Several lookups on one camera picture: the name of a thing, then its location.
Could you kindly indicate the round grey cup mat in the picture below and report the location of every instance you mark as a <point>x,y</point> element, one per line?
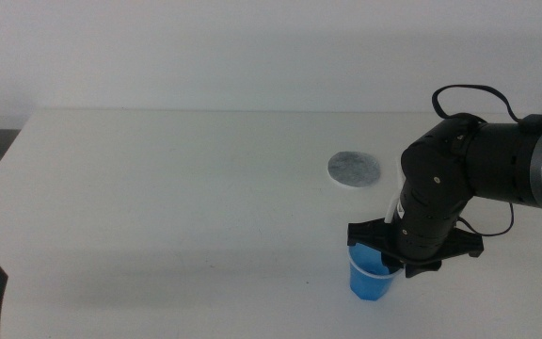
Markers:
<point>353,168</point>

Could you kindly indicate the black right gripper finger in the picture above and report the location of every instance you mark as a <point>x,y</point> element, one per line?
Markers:
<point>391,264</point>
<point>421,269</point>

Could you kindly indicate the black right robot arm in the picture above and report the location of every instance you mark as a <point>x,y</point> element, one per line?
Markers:
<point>501,160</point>

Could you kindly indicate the blue plastic cup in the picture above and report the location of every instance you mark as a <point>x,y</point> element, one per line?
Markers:
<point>367,285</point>

